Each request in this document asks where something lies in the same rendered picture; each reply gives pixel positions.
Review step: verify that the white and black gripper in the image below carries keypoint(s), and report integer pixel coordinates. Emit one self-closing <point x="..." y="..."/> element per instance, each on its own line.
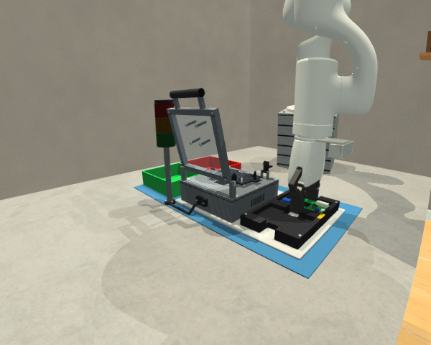
<point x="306" y="165"/>

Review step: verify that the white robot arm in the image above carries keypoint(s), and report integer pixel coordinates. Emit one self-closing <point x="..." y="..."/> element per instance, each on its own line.
<point x="319" y="90"/>

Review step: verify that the green open bin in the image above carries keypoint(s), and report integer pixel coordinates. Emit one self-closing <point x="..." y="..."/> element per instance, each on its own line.
<point x="155" y="179"/>

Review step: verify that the red bin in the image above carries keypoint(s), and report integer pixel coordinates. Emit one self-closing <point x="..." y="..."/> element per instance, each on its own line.
<point x="236" y="165"/>

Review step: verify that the green circuit board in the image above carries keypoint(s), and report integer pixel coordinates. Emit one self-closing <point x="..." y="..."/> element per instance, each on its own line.
<point x="317" y="206"/>

